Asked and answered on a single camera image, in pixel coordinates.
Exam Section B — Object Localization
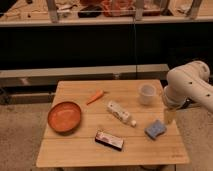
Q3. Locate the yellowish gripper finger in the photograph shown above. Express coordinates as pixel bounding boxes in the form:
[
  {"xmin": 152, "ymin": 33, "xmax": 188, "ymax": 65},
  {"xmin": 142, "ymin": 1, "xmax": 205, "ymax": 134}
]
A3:
[{"xmin": 164, "ymin": 108, "xmax": 176, "ymax": 125}]

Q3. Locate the black whiteboard eraser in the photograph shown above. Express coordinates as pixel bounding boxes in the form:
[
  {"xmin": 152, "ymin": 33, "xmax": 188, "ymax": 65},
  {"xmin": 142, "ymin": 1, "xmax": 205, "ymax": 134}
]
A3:
[{"xmin": 95, "ymin": 131, "xmax": 124, "ymax": 151}]

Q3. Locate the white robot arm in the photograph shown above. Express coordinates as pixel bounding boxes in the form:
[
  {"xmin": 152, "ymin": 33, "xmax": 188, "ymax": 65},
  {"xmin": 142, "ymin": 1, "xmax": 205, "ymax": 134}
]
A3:
[{"xmin": 162, "ymin": 61, "xmax": 213, "ymax": 125}]

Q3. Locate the blue sponge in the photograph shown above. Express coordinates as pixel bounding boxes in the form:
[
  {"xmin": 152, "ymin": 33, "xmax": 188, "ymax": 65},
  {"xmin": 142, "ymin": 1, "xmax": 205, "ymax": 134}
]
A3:
[{"xmin": 144, "ymin": 120, "xmax": 167, "ymax": 140}]

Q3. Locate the translucent plastic cup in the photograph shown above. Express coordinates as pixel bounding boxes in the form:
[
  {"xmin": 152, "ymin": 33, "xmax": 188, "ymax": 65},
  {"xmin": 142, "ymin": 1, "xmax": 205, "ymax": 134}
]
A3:
[{"xmin": 138, "ymin": 84, "xmax": 156, "ymax": 105}]

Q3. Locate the white plastic bottle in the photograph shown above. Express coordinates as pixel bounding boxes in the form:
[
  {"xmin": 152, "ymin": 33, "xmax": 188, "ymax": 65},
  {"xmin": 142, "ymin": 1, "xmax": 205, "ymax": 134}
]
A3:
[{"xmin": 107, "ymin": 101, "xmax": 137, "ymax": 127}]

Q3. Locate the orange carrot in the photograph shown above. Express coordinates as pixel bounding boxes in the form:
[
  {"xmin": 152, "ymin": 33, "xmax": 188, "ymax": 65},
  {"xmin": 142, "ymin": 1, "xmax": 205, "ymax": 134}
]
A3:
[{"xmin": 86, "ymin": 90, "xmax": 104, "ymax": 105}]

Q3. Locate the wooden table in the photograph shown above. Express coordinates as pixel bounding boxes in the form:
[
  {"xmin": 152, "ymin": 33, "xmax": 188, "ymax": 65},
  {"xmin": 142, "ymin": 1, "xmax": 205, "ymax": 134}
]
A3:
[{"xmin": 36, "ymin": 79, "xmax": 189, "ymax": 168}]

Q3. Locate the orange bowl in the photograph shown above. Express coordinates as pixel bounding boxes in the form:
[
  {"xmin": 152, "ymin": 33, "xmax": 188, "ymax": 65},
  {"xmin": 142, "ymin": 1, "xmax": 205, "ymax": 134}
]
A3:
[{"xmin": 47, "ymin": 101, "xmax": 81, "ymax": 133}]

